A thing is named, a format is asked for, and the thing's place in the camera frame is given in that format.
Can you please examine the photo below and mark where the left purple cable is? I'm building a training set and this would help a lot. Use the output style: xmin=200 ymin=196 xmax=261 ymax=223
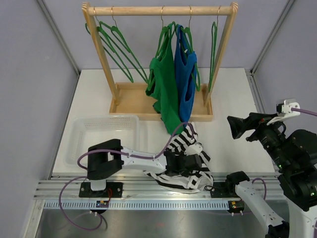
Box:
xmin=58 ymin=121 xmax=195 ymax=231

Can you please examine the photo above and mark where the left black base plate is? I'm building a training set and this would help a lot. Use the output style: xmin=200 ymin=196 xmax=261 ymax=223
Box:
xmin=79 ymin=182 xmax=123 ymax=198

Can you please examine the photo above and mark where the green hanger with blue top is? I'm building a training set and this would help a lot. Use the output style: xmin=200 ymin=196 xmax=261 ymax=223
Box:
xmin=180 ymin=6 xmax=201 ymax=92

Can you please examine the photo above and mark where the black white striped tank top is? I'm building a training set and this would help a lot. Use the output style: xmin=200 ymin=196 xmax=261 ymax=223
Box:
xmin=145 ymin=122 xmax=213 ymax=193

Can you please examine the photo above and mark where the aluminium mounting rail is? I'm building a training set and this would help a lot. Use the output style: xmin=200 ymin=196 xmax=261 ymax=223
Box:
xmin=34 ymin=173 xmax=284 ymax=201

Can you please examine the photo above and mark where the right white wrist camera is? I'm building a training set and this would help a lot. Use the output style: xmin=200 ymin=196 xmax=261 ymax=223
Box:
xmin=267 ymin=98 xmax=301 ymax=125

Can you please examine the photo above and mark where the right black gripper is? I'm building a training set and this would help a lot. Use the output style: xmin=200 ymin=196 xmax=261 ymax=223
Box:
xmin=227 ymin=111 xmax=292 ymax=170

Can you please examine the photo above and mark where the blue tank top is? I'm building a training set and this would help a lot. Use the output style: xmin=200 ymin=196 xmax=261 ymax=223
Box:
xmin=174 ymin=25 xmax=197 ymax=122

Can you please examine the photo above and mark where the white slotted cable duct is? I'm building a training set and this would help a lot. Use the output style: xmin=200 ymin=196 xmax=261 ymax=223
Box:
xmin=44 ymin=200 xmax=229 ymax=210

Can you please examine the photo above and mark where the wooden clothes rack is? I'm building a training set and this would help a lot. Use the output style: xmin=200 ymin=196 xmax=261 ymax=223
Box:
xmin=81 ymin=2 xmax=238 ymax=122

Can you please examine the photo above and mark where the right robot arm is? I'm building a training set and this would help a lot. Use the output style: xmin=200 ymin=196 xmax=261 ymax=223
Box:
xmin=225 ymin=113 xmax=317 ymax=238

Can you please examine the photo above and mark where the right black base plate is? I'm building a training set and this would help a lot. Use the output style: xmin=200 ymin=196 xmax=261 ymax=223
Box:
xmin=204 ymin=182 xmax=230 ymax=198

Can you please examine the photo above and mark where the green tank top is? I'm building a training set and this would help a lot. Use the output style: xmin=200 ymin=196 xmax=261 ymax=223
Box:
xmin=146 ymin=34 xmax=183 ymax=134

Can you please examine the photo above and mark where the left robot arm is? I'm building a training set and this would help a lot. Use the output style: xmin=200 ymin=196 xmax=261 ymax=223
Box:
xmin=87 ymin=139 xmax=203 ymax=197

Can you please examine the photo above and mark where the white plastic basket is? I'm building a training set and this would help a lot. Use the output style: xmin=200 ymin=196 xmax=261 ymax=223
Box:
xmin=63 ymin=115 xmax=140 ymax=167

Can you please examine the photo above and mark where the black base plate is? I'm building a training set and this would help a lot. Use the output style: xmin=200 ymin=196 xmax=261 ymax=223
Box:
xmin=79 ymin=182 xmax=123 ymax=198
xmin=204 ymin=182 xmax=230 ymax=198

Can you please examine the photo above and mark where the green hanger with striped top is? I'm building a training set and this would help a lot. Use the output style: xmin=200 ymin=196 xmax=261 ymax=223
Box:
xmin=208 ymin=6 xmax=221 ymax=92

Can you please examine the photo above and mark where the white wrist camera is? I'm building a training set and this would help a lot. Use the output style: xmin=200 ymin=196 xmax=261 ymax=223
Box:
xmin=184 ymin=143 xmax=203 ymax=156
xmin=267 ymin=98 xmax=301 ymax=125

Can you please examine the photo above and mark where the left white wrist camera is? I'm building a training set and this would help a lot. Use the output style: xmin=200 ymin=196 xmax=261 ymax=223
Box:
xmin=184 ymin=143 xmax=203 ymax=156

